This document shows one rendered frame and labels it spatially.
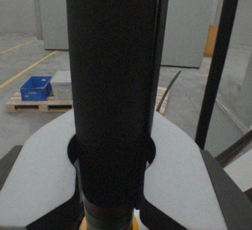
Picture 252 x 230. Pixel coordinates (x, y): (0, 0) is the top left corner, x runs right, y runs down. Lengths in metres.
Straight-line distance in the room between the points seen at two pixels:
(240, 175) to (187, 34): 5.44
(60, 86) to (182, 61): 3.90
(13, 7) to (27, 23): 1.27
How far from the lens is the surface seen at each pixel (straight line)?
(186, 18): 5.79
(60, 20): 7.52
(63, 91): 3.16
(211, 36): 8.21
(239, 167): 0.55
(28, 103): 3.31
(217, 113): 1.46
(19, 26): 14.04
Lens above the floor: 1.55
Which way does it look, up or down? 27 degrees down
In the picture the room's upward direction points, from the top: 3 degrees clockwise
